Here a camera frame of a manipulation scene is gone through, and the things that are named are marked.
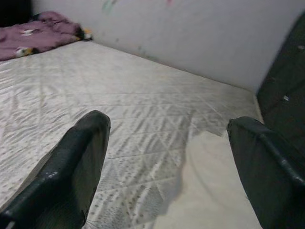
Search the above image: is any purple printed blanket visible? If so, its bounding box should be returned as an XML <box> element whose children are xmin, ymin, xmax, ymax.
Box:
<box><xmin>0</xmin><ymin>11</ymin><xmax>94</xmax><ymax>62</ymax></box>

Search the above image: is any white pillow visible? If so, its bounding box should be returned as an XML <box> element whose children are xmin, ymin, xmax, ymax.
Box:
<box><xmin>154</xmin><ymin>131</ymin><xmax>265</xmax><ymax>229</ymax></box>

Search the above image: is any black tufted headboard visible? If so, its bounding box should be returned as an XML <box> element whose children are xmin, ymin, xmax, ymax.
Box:
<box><xmin>256</xmin><ymin>9</ymin><xmax>305</xmax><ymax>150</ymax></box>

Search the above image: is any white quilted mattress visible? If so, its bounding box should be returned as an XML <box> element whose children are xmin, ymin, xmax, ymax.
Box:
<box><xmin>0</xmin><ymin>40</ymin><xmax>265</xmax><ymax>229</ymax></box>

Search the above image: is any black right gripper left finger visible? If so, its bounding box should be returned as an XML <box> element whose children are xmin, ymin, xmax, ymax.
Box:
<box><xmin>0</xmin><ymin>109</ymin><xmax>112</xmax><ymax>229</ymax></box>

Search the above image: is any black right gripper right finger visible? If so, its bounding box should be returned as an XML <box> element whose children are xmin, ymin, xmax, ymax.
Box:
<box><xmin>226</xmin><ymin>116</ymin><xmax>305</xmax><ymax>229</ymax></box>

